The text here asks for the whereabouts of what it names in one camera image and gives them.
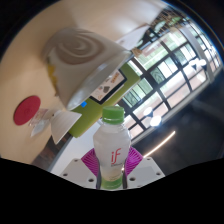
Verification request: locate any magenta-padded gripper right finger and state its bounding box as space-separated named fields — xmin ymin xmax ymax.
xmin=124 ymin=146 xmax=166 ymax=190

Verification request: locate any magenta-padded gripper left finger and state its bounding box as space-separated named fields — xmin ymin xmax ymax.
xmin=59 ymin=148 xmax=100 ymax=190

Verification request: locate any clear drink bottle green cap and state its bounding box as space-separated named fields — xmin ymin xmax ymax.
xmin=92 ymin=105 xmax=132 ymax=190

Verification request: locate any curved ceiling light strip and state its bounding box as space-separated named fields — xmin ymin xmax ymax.
xmin=143 ymin=130 xmax=177 ymax=158

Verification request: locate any group of pendant lamps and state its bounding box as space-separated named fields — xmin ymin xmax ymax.
xmin=142 ymin=57 xmax=208 ymax=128

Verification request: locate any green upholstered bench backrest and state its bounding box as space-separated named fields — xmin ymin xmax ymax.
xmin=68 ymin=62 xmax=142 ymax=139

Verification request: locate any clear plastic wrapper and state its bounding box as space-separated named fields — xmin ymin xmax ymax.
xmin=29 ymin=108 xmax=52 ymax=138

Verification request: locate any flat round red coaster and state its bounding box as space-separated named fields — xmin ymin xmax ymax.
xmin=13 ymin=95 xmax=42 ymax=126

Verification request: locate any grey mug with print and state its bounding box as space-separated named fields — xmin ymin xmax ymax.
xmin=41 ymin=27 xmax=134 ymax=112

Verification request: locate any black-framed window wall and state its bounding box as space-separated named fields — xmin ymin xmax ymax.
xmin=119 ymin=8 xmax=223 ymax=141

